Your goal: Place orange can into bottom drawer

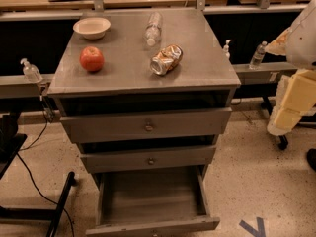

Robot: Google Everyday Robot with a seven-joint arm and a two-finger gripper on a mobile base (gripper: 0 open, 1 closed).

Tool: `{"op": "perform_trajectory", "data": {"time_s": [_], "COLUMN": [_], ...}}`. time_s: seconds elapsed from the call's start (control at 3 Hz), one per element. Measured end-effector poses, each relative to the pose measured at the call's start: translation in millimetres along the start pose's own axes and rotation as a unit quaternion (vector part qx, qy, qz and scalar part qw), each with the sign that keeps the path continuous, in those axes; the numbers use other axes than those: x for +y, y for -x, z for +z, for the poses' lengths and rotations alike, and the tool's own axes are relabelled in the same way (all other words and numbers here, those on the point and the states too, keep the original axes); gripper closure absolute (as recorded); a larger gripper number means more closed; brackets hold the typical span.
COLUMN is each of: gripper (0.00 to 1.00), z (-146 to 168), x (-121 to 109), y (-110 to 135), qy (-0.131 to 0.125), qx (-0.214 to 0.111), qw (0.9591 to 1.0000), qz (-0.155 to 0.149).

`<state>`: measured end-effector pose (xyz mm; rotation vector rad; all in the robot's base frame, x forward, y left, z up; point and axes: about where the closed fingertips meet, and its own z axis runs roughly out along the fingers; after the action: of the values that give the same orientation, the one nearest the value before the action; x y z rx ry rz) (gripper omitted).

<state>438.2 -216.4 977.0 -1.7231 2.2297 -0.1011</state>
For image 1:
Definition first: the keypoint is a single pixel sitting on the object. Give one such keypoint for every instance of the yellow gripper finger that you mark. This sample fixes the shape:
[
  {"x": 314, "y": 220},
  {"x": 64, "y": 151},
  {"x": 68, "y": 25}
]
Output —
[
  {"x": 300, "y": 94},
  {"x": 285, "y": 119}
]

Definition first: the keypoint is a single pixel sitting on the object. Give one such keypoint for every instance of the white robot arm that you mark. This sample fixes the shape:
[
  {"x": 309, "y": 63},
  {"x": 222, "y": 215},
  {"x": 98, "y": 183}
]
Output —
[{"x": 298, "y": 42}]

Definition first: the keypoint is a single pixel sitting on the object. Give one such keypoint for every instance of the grey top drawer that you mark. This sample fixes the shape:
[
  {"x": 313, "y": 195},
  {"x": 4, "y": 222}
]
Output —
[{"x": 146, "y": 125}]

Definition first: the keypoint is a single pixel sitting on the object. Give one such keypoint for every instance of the grey drawer cabinet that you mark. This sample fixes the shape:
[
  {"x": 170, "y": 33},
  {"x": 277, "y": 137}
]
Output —
[{"x": 124, "y": 44}]

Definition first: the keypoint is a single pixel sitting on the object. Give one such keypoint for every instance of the grey open bottom drawer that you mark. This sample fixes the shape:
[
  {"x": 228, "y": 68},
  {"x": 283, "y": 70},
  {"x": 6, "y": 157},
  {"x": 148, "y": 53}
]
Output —
[{"x": 152, "y": 203}]

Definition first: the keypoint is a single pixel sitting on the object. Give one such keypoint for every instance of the grey middle drawer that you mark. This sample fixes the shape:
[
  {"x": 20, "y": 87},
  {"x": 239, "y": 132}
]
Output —
[{"x": 144, "y": 159}]

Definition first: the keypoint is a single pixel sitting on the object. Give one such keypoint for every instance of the black table leg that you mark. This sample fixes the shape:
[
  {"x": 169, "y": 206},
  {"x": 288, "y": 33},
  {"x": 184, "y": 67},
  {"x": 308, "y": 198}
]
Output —
[{"x": 308, "y": 119}]

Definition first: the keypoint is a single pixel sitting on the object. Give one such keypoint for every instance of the upright clear water bottle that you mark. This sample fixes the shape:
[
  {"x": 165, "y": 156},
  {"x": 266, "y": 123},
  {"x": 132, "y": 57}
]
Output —
[{"x": 258, "y": 55}]

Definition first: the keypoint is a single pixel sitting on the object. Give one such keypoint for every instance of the small white pump bottle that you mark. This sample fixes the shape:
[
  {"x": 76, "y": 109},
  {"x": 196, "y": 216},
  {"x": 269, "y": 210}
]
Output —
[{"x": 226, "y": 48}]

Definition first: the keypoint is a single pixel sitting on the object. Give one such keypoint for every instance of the clear plastic water bottle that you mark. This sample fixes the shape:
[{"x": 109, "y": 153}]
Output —
[{"x": 153, "y": 29}]

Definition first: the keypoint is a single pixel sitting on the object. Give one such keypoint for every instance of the red apple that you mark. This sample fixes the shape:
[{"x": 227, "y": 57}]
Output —
[{"x": 91, "y": 59}]

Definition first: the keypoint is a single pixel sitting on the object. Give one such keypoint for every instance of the white bowl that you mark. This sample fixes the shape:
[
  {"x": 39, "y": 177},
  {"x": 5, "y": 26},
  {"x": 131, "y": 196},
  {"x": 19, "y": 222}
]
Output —
[{"x": 92, "y": 28}]

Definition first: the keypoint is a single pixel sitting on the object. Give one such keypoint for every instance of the left hand sanitizer bottle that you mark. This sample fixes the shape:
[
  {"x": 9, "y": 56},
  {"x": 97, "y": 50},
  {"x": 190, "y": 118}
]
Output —
[{"x": 31, "y": 72}]

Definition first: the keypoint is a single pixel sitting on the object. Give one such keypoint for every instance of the black stand leg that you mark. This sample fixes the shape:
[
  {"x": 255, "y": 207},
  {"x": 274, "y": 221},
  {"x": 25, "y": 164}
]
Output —
[{"x": 50, "y": 214}]

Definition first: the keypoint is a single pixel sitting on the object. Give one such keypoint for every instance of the grey metal rail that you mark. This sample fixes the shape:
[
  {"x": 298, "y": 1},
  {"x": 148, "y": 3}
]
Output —
[{"x": 70, "y": 79}]

